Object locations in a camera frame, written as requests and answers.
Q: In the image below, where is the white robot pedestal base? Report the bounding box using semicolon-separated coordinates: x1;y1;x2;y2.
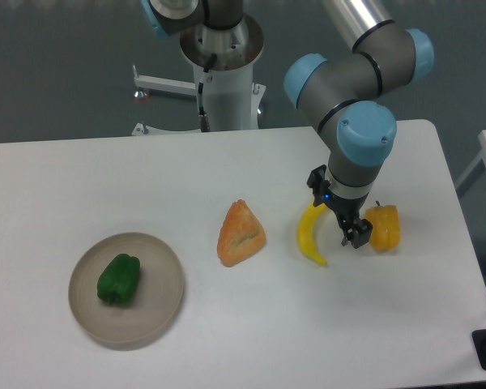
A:
133;14;266;132

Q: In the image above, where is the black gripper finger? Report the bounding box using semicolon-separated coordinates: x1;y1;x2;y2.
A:
340;217;373;248

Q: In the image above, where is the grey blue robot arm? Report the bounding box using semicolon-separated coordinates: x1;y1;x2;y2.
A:
142;1;434;248

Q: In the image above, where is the yellow orange bell pepper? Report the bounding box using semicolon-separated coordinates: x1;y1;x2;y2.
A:
364;202;401;252

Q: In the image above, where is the orange triangular pastry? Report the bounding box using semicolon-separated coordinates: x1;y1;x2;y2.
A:
217;199;266;267

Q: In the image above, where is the black cable on pedestal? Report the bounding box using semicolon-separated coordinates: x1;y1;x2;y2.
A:
197;53;218;132

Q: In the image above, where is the yellow banana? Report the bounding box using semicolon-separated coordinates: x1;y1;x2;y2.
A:
296;204;328;267

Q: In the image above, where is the beige round plate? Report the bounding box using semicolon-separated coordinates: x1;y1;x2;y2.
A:
68;233;185;350

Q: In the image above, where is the green bell pepper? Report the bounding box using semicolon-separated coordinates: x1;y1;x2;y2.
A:
96;253;141;306

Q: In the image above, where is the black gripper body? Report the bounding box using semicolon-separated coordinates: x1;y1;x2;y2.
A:
307;165;369;230

